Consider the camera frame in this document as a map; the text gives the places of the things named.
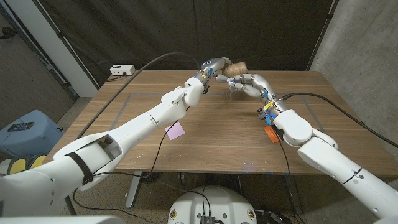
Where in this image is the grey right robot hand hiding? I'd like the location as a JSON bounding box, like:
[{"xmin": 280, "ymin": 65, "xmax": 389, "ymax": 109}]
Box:
[{"xmin": 226, "ymin": 73, "xmax": 289, "ymax": 118}]

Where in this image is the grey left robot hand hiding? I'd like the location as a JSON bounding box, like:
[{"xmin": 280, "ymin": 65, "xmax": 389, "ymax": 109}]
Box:
[{"xmin": 198, "ymin": 57, "xmax": 233, "ymax": 83}]

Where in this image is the brown twine spool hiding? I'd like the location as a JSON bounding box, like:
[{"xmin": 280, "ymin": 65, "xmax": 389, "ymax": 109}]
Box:
[{"xmin": 221, "ymin": 61, "xmax": 248, "ymax": 102}]

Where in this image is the orange and black package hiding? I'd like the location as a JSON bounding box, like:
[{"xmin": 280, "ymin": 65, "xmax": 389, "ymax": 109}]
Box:
[{"xmin": 263, "ymin": 125, "xmax": 284, "ymax": 144}]

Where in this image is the pink sticky note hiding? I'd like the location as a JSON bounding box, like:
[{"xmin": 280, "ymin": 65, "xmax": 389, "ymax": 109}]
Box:
[{"xmin": 166, "ymin": 121, "xmax": 186, "ymax": 141}]

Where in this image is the black backdrop curtain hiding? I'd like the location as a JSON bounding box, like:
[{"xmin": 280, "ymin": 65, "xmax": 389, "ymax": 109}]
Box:
[{"xmin": 32, "ymin": 0, "xmax": 335, "ymax": 88}]

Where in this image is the black backdrop stand pole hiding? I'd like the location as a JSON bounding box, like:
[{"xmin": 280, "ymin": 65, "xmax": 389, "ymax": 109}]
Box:
[
  {"xmin": 307, "ymin": 0, "xmax": 340, "ymax": 71},
  {"xmin": 32, "ymin": 0, "xmax": 101, "ymax": 90}
]

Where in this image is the white power outlet box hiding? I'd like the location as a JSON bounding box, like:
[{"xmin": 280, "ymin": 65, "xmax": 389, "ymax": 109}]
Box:
[{"xmin": 109, "ymin": 64, "xmax": 136, "ymax": 77}]

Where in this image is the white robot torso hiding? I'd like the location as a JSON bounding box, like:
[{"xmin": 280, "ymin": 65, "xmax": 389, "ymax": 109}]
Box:
[{"xmin": 167, "ymin": 185, "xmax": 258, "ymax": 224}]

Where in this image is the black ribbed round object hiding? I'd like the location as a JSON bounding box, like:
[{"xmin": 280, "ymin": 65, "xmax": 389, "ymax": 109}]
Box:
[{"xmin": 141, "ymin": 171, "xmax": 163, "ymax": 185}]

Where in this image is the grey power strip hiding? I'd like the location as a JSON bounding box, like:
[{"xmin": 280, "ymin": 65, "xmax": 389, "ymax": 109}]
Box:
[{"xmin": 257, "ymin": 210, "xmax": 292, "ymax": 224}]

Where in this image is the grey table leg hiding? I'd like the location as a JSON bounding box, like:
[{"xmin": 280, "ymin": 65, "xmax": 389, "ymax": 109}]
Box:
[{"xmin": 125, "ymin": 170, "xmax": 144, "ymax": 209}]

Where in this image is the blue plastic container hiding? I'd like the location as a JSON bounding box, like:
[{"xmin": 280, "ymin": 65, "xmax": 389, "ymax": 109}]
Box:
[{"xmin": 0, "ymin": 110, "xmax": 65, "ymax": 158}]

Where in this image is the yellow insole black shoe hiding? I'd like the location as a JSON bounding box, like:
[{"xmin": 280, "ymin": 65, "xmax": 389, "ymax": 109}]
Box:
[
  {"xmin": 7, "ymin": 155, "xmax": 30, "ymax": 175},
  {"xmin": 29, "ymin": 154, "xmax": 47, "ymax": 170}
]

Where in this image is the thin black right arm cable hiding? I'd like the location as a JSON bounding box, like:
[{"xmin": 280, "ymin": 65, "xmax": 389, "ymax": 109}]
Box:
[{"xmin": 278, "ymin": 136, "xmax": 299, "ymax": 224}]

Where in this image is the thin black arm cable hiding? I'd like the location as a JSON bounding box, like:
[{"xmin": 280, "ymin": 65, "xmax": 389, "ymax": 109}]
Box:
[
  {"xmin": 72, "ymin": 106, "xmax": 190, "ymax": 224},
  {"xmin": 278, "ymin": 136, "xmax": 299, "ymax": 224}
]

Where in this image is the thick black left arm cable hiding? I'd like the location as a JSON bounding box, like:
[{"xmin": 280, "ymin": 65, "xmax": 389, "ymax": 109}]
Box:
[{"xmin": 76, "ymin": 52, "xmax": 203, "ymax": 139}]

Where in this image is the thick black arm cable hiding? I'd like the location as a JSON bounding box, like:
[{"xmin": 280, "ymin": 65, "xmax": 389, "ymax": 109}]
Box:
[
  {"xmin": 76, "ymin": 52, "xmax": 203, "ymax": 139},
  {"xmin": 281, "ymin": 92, "xmax": 398, "ymax": 149}
]

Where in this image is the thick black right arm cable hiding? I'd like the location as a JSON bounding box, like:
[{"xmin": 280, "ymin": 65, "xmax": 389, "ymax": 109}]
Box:
[{"xmin": 281, "ymin": 92, "xmax": 398, "ymax": 149}]

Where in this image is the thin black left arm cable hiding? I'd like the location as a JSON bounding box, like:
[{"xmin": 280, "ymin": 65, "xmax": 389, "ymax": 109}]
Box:
[{"xmin": 72, "ymin": 106, "xmax": 190, "ymax": 224}]

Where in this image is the black torso cable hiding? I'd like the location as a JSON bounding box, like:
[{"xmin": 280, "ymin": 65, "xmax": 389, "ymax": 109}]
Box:
[{"xmin": 185, "ymin": 185, "xmax": 213, "ymax": 218}]

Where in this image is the black door handle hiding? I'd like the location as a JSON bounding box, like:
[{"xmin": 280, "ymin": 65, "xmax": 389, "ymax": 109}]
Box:
[{"xmin": 0, "ymin": 26, "xmax": 18, "ymax": 40}]

